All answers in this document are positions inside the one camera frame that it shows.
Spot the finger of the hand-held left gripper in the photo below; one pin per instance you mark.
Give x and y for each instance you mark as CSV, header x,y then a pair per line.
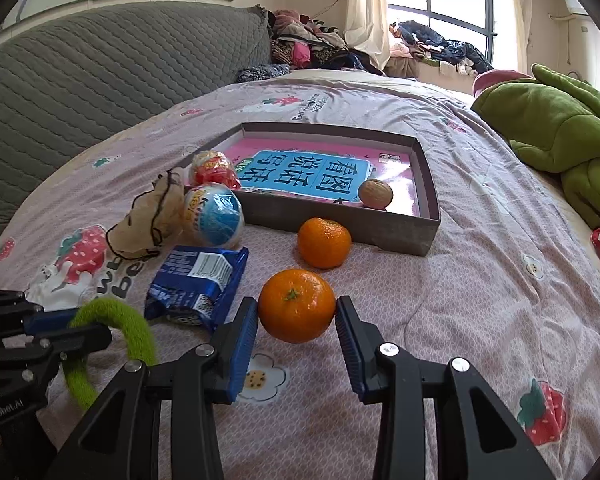
x,y
50,321
75,339

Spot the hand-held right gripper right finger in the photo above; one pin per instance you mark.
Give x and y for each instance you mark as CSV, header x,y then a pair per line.
x,y
350,350

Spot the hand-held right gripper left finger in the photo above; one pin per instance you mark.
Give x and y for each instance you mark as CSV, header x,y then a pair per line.
x,y
242,350

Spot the orange mandarin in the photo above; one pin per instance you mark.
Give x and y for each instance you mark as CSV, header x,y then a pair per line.
x,y
325,242
295,305

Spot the blue cookie packet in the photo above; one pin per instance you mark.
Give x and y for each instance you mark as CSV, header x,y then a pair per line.
x,y
195,285

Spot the grey cardboard box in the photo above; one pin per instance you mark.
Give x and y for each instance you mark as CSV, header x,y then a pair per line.
x,y
330,232

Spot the blue foil toy egg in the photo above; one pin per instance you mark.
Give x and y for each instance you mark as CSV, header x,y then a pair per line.
x,y
215,217

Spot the red foil toy egg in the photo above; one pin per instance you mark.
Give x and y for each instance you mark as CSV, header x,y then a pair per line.
x,y
212,170

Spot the strawberry printed blanket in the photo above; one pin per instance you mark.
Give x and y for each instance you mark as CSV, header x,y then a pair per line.
x,y
480,270

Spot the brown walnut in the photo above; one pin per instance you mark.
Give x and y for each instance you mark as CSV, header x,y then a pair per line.
x,y
375,194

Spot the grey quilted headboard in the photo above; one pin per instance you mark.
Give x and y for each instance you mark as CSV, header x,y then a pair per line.
x,y
90,95

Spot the green plush blanket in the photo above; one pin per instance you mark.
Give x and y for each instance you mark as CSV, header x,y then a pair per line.
x,y
555,125

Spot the pink pillow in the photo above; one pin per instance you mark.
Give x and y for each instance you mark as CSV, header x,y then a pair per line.
x,y
495,80

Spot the pile of mixed clothes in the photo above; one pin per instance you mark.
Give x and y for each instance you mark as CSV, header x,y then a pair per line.
x,y
305,45

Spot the dark clothes on windowsill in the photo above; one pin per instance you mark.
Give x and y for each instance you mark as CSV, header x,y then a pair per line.
x,y
445,47

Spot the cream curtain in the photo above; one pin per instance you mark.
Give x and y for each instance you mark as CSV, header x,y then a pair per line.
x,y
517,15
365,10

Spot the white air conditioner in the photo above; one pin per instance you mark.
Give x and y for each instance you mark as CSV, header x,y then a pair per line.
x,y
576,6

